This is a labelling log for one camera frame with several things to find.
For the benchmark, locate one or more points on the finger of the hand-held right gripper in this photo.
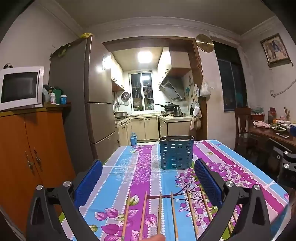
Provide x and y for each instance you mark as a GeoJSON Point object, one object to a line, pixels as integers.
{"type": "Point", "coordinates": [288, 172]}

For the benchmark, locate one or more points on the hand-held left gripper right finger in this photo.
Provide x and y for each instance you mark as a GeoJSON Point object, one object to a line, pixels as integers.
{"type": "Point", "coordinates": [208, 185]}

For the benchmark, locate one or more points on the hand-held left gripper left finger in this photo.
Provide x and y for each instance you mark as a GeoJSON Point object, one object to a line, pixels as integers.
{"type": "Point", "coordinates": [89, 185]}

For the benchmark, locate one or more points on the blue slotted utensil basket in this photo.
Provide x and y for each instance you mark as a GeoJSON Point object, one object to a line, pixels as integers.
{"type": "Point", "coordinates": [176, 153]}

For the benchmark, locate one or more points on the row of wooden chopsticks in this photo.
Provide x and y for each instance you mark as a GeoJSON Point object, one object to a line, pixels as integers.
{"type": "Point", "coordinates": [159, 213]}

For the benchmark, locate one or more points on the person's left hand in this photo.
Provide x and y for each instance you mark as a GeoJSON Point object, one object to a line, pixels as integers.
{"type": "Point", "coordinates": [158, 238]}

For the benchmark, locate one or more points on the white smartphone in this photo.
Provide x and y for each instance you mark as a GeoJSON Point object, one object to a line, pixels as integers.
{"type": "Point", "coordinates": [283, 135]}

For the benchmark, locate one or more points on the dark wooden dining table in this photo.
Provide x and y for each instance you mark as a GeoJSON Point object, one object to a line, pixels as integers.
{"type": "Point", "coordinates": [268, 135]}

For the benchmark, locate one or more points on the plate of green vegetables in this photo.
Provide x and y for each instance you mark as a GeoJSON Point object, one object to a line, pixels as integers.
{"type": "Point", "coordinates": [278, 127]}

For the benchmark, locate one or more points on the pink cloth bundle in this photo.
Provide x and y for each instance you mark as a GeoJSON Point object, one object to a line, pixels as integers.
{"type": "Point", "coordinates": [261, 124]}

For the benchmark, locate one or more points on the floral striped tablecloth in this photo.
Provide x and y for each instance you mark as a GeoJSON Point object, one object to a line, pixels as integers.
{"type": "Point", "coordinates": [143, 166]}

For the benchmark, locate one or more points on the glass jar red lid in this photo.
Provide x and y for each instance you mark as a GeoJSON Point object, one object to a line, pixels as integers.
{"type": "Point", "coordinates": [272, 115]}

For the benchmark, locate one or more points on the orange wooden cabinet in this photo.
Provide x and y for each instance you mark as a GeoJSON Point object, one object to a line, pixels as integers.
{"type": "Point", "coordinates": [30, 162]}

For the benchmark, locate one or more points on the blue floor bottle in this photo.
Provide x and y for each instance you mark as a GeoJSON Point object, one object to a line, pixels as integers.
{"type": "Point", "coordinates": [133, 139]}

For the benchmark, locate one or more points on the wooden dining chair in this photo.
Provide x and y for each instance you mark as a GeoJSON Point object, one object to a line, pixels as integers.
{"type": "Point", "coordinates": [242, 126]}

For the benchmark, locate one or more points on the hanging kitchen cloths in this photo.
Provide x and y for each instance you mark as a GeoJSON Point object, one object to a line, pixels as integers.
{"type": "Point", "coordinates": [196, 111]}

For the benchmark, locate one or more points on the beige kitchen base cabinets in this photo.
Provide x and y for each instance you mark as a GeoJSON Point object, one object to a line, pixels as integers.
{"type": "Point", "coordinates": [143, 128]}

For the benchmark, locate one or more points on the steel electric kettle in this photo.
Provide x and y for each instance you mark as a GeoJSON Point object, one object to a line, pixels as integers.
{"type": "Point", "coordinates": [177, 111]}

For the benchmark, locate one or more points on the black wok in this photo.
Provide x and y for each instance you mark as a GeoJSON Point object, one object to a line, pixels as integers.
{"type": "Point", "coordinates": [170, 106]}

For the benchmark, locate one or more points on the grey tall refrigerator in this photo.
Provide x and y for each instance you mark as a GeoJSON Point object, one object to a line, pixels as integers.
{"type": "Point", "coordinates": [92, 92]}

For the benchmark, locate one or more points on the white bottle red label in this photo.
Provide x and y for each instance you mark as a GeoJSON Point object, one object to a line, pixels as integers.
{"type": "Point", "coordinates": [53, 98]}

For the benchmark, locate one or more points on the hanging white plastic bag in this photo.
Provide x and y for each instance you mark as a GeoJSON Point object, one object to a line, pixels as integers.
{"type": "Point", "coordinates": [205, 89]}

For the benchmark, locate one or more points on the green plastic container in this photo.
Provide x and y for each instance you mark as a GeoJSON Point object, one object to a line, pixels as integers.
{"type": "Point", "coordinates": [57, 92]}

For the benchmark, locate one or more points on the steel range hood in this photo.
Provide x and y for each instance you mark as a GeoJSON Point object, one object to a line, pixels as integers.
{"type": "Point", "coordinates": [172, 89]}

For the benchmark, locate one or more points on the dark window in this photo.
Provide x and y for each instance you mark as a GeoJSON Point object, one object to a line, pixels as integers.
{"type": "Point", "coordinates": [231, 81]}

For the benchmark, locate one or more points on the barred kitchen window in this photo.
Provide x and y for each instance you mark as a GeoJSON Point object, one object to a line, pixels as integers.
{"type": "Point", "coordinates": [141, 91]}

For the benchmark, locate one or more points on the white microwave oven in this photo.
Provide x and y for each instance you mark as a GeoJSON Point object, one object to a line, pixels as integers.
{"type": "Point", "coordinates": [19, 88]}

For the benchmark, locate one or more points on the framed elephant picture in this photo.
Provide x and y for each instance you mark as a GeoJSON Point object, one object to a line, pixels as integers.
{"type": "Point", "coordinates": [275, 49]}

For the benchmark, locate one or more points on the square ceiling light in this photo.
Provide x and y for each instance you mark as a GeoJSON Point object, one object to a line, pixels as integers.
{"type": "Point", "coordinates": [144, 57]}

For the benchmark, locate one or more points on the yellow green bundle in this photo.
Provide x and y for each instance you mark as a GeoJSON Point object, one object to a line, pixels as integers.
{"type": "Point", "coordinates": [85, 35]}

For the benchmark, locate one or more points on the round wall rack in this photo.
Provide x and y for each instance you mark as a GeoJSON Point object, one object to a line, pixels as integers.
{"type": "Point", "coordinates": [126, 96]}

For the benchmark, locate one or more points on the round gold wall plate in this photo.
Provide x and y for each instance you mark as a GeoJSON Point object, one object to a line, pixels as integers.
{"type": "Point", "coordinates": [204, 43]}

